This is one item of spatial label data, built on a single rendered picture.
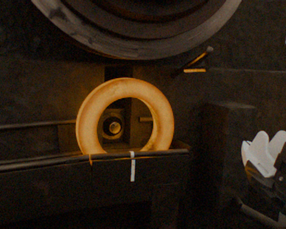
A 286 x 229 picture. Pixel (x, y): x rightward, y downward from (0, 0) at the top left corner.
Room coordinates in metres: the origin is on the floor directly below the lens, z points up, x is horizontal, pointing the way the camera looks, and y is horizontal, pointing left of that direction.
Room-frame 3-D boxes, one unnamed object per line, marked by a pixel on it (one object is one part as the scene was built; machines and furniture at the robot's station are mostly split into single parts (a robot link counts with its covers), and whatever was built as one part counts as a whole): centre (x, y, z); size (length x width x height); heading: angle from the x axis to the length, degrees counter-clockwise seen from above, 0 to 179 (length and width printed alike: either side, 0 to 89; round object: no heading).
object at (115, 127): (0.76, 0.09, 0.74); 0.17 x 0.04 x 0.04; 23
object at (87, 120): (0.62, 0.03, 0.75); 0.18 x 0.03 x 0.18; 111
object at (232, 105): (0.72, -0.19, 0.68); 0.11 x 0.08 x 0.24; 23
